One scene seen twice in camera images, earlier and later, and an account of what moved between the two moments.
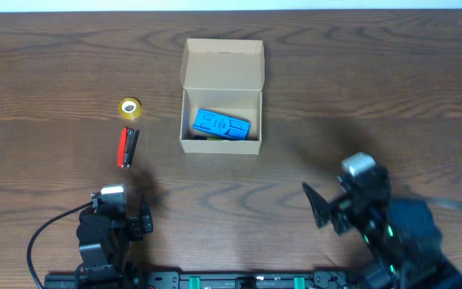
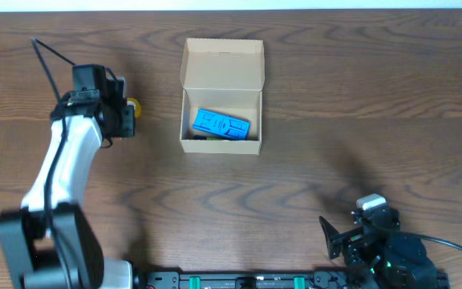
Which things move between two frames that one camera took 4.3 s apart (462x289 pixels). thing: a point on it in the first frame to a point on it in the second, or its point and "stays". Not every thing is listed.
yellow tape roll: x=130 y=107 stays
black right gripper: x=341 y=208 to x=353 y=242
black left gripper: x=142 y=223 to x=127 y=123
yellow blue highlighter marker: x=208 y=137 stays
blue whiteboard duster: x=222 y=124 stays
